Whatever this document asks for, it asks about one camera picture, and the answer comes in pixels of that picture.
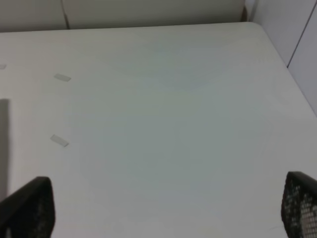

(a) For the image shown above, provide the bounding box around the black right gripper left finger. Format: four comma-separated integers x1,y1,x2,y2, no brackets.
0,177,55,238

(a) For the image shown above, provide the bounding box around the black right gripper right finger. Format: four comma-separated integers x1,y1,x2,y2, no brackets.
281,172,317,238

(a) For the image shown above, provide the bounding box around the clear tape strip middle right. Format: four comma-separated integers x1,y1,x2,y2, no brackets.
51,134,69,147

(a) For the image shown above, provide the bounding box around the white short sleeve shirt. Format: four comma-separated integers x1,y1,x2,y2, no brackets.
0,99,10,200

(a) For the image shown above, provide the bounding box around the clear tape strip upper right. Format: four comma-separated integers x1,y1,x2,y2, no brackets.
54,73,71,82

